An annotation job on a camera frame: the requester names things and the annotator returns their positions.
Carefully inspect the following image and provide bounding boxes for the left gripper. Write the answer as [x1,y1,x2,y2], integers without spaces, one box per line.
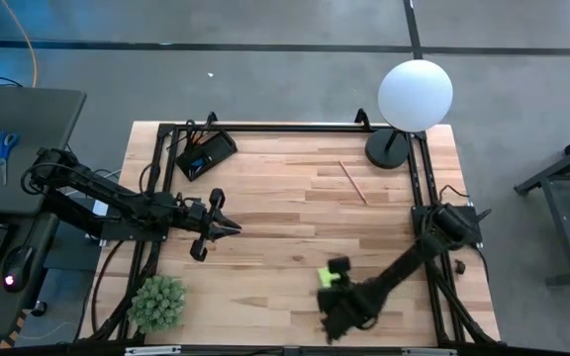
[185,187,242,263]

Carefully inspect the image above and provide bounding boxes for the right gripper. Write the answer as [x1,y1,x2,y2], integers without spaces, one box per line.
[317,255,383,343]

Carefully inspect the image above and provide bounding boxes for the green sticky note pad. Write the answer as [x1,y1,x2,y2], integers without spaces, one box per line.
[317,265,341,290]

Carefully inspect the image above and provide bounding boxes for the black mesh desk organizer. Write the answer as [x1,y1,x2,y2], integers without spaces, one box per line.
[174,129,239,183]

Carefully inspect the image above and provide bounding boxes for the green artificial potted plant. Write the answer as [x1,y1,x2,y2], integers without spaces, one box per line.
[126,274,188,334]

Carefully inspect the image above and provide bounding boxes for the natural wood pencil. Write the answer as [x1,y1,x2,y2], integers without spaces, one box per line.
[337,158,369,206]

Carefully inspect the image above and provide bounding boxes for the black computer mouse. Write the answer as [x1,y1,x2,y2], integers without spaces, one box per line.
[0,244,36,294]

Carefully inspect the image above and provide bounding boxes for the grey side desk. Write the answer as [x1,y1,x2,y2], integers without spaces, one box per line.
[0,83,88,216]

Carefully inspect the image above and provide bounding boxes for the white globe lamp black base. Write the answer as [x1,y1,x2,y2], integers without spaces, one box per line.
[364,58,454,170]

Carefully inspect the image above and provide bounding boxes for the black metal table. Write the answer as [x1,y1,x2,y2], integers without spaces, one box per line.
[514,124,570,288]

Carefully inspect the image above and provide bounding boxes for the silver metal bracket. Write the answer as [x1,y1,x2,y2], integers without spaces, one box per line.
[124,345,183,356]
[402,347,458,356]

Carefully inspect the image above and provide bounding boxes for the black aluminium table frame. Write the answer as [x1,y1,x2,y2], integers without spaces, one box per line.
[86,107,502,347]

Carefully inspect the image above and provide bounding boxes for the black cable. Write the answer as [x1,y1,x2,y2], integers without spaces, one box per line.
[90,240,124,333]

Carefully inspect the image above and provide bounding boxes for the black clamp handle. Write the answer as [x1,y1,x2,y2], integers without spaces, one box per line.
[466,208,493,229]

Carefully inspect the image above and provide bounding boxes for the blue handled scissors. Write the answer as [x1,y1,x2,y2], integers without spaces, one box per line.
[0,130,20,187]

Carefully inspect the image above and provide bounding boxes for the orange cable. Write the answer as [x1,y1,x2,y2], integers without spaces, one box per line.
[0,0,40,89]

